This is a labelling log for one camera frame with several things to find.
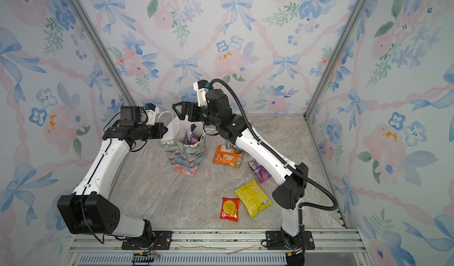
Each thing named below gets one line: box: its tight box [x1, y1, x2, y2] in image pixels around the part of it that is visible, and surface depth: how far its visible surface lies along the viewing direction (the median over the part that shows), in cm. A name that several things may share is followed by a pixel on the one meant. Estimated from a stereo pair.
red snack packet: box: [219, 197, 241, 222], surface depth 83 cm
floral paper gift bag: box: [161, 115, 206, 177], surface depth 84 cm
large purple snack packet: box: [186, 123, 199, 145], surface depth 89 cm
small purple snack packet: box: [247, 160, 272, 184], surface depth 94 cm
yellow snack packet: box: [234, 179, 274, 218], surface depth 85 cm
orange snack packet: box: [212, 144, 245, 169], surface depth 100 cm
